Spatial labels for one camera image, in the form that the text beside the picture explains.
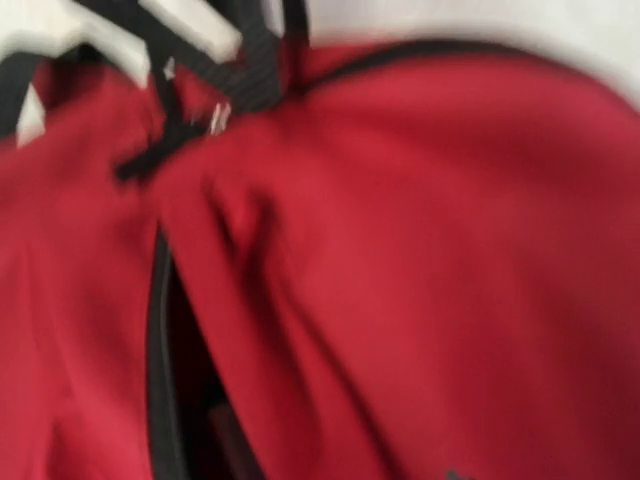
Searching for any red backpack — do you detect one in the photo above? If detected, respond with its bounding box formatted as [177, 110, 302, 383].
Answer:
[1, 1, 639, 479]

